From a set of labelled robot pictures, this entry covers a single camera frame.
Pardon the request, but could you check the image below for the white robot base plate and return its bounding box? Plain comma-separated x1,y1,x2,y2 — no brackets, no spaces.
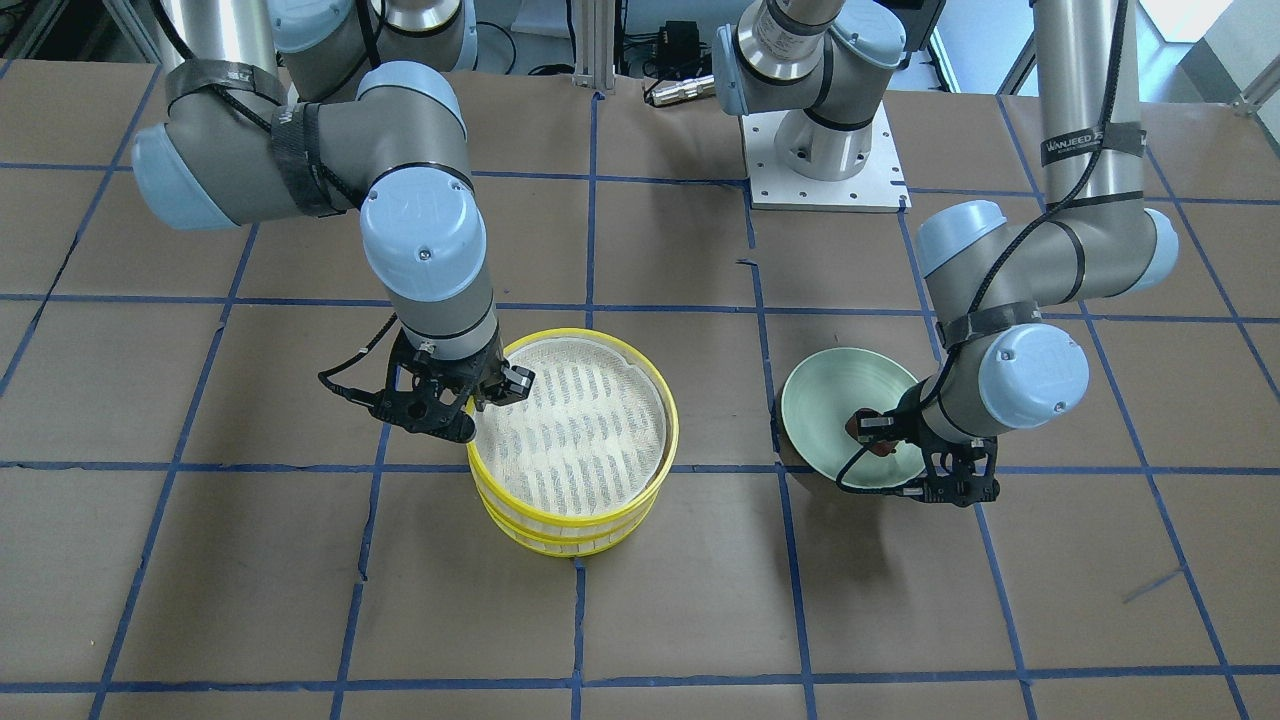
740,106,913,213

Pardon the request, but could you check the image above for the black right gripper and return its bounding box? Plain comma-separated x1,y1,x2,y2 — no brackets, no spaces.
370,334,536,445

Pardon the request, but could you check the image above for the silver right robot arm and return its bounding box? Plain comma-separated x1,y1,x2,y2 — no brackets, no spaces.
132,1,534,443

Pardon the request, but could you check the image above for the red-brown bun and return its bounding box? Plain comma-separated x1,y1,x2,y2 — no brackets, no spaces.
845,407,901,457

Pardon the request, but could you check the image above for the black cable bundle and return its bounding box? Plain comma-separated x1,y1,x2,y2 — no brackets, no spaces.
620,20,716,81

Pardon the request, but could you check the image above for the light green plate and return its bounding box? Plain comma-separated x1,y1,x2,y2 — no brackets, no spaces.
780,347,925,495

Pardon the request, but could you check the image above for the yellow steamer basket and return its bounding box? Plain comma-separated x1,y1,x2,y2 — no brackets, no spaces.
467,328,678,536
480,491,657,557

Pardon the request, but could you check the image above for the aluminium frame post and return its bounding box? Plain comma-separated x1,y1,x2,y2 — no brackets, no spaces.
568,1,622,96

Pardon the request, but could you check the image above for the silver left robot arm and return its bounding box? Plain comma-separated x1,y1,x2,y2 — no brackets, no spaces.
710,1,1179,507

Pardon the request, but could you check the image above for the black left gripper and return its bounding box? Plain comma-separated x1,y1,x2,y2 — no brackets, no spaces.
852,386,1000,507

